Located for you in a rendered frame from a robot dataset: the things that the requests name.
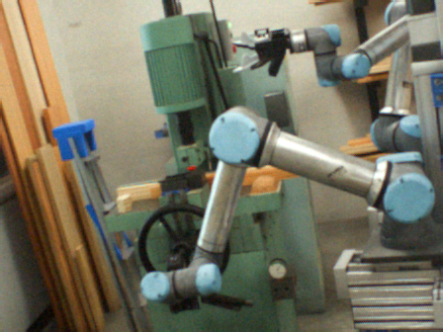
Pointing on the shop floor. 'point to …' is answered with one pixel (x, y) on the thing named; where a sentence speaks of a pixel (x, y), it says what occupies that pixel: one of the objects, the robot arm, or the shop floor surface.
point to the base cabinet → (217, 319)
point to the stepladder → (85, 170)
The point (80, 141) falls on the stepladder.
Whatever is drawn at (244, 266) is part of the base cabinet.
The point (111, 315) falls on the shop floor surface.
